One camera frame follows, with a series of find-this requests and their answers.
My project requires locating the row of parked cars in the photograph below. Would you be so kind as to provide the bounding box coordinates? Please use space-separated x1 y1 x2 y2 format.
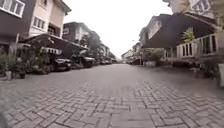
94 58 118 66

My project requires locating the white distant building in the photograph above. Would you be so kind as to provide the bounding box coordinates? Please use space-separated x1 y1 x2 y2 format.
121 49 135 64

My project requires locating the dark parked car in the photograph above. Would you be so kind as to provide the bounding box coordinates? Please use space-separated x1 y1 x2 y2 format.
73 55 97 69
49 56 73 72

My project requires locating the green tree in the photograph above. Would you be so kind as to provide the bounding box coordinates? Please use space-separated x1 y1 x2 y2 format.
79 33 105 60

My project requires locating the grey brick paved street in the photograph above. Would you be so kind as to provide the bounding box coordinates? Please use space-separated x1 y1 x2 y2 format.
0 63 224 128

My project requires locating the green bush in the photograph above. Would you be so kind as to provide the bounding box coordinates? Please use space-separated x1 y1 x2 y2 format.
143 48 166 64

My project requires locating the dark grey building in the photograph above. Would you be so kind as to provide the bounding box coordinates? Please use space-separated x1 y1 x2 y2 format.
61 21 101 46

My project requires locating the dark roofed building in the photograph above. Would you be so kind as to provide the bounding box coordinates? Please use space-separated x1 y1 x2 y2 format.
138 13 173 54

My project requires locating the beige building with dark carport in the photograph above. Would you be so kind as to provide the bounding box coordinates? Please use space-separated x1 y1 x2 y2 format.
0 0 88 64

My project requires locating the row of potted plants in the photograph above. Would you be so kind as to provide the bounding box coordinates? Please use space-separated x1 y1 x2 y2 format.
0 46 54 80

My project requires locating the building with white railing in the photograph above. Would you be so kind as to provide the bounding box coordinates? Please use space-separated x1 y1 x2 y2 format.
162 0 224 68

